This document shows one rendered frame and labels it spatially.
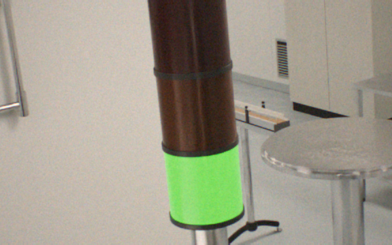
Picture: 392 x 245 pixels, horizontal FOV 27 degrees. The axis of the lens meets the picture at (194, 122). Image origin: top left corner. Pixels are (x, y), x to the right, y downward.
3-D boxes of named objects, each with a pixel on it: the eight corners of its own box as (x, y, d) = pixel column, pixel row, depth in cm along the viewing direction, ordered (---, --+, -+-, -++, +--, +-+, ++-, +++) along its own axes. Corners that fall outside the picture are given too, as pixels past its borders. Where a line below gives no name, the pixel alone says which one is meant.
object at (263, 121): (292, 132, 505) (290, 108, 501) (272, 138, 497) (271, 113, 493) (53, 58, 798) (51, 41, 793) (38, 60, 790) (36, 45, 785)
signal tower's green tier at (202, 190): (197, 233, 52) (189, 160, 50) (156, 211, 56) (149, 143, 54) (257, 210, 54) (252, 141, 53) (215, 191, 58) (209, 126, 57)
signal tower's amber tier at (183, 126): (189, 158, 50) (181, 82, 49) (149, 141, 54) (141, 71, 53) (252, 139, 53) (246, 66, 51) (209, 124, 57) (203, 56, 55)
